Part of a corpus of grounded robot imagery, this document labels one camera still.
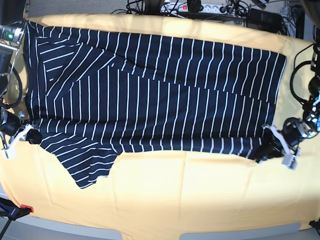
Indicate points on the black clamp right corner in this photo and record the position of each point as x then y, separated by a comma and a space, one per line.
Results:
315, 224

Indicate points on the navy white striped T-shirt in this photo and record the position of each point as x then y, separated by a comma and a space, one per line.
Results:
96, 94

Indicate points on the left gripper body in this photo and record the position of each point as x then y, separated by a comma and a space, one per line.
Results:
294, 131

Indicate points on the black power adapter box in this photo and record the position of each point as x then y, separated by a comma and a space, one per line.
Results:
264, 18

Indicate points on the white power strip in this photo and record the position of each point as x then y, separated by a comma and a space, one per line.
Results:
205, 9

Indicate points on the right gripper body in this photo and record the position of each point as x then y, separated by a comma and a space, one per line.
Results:
10, 124

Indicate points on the yellow table cloth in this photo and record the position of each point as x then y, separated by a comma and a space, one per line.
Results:
163, 194

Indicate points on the blue clamp with red tip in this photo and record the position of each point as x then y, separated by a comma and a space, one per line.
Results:
13, 212

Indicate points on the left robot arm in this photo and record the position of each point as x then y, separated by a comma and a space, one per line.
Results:
311, 107

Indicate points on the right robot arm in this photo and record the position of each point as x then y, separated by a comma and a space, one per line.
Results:
12, 30

